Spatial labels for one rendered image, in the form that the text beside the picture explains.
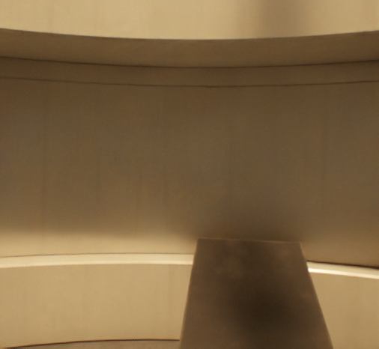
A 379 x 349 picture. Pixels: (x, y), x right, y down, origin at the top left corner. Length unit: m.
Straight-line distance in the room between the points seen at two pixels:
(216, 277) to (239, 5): 0.34
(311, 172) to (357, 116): 0.10
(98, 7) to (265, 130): 0.28
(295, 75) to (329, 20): 0.11
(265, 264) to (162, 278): 0.15
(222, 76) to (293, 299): 0.32
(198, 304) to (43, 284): 0.23
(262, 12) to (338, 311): 0.40
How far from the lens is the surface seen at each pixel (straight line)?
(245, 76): 0.48
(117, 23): 0.41
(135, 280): 0.46
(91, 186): 0.48
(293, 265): 0.43
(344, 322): 0.49
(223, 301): 0.37
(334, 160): 0.48
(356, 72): 0.50
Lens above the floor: 0.26
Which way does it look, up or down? 1 degrees up
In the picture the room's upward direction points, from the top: 1 degrees clockwise
